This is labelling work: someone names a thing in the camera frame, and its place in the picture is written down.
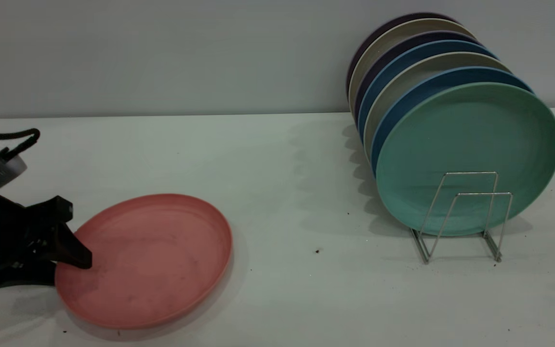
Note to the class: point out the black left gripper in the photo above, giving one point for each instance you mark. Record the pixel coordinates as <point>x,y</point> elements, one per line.
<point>7,231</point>

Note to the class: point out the beige round plate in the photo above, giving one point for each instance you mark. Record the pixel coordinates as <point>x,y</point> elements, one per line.
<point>365,59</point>
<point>387,94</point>

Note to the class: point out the dark purple round plate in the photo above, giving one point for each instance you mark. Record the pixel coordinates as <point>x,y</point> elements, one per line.
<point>370,72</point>
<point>362,46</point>

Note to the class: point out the blue round plate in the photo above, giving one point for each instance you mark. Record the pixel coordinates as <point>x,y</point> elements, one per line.
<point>405,102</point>
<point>378,81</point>

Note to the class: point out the green round plate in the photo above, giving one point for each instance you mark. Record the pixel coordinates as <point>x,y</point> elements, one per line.
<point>470,140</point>

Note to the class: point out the pink round plate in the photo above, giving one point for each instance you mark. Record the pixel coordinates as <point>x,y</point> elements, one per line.
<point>152,262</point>

